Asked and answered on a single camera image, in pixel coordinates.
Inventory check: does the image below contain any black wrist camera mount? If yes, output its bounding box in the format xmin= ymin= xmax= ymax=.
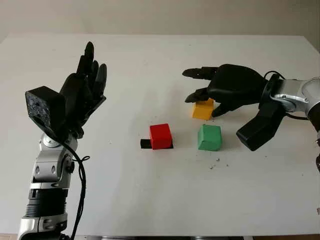
xmin=236 ymin=73 xmax=288 ymax=152
xmin=24 ymin=86 xmax=68 ymax=141

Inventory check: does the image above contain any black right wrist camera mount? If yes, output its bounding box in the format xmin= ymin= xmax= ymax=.
xmin=236 ymin=73 xmax=288 ymax=152

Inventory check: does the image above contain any green cube block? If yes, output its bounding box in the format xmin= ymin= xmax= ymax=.
xmin=197 ymin=124 xmax=223 ymax=152

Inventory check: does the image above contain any red cube block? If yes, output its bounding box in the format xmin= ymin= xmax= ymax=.
xmin=149 ymin=123 xmax=173 ymax=150

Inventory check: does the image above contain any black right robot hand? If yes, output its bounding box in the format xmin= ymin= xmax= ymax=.
xmin=182 ymin=63 xmax=270 ymax=118

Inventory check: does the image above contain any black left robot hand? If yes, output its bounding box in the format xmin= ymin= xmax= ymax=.
xmin=58 ymin=41 xmax=108 ymax=140

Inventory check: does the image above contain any black tape strip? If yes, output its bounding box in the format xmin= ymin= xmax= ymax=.
xmin=139 ymin=138 xmax=175 ymax=150

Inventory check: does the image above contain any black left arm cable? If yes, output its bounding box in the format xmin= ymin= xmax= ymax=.
xmin=59 ymin=139 xmax=91 ymax=240

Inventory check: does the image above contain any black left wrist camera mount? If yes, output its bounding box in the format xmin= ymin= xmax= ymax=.
xmin=24 ymin=86 xmax=68 ymax=141

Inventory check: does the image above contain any yellow cube block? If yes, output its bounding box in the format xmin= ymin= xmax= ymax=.
xmin=191 ymin=97 xmax=216 ymax=120

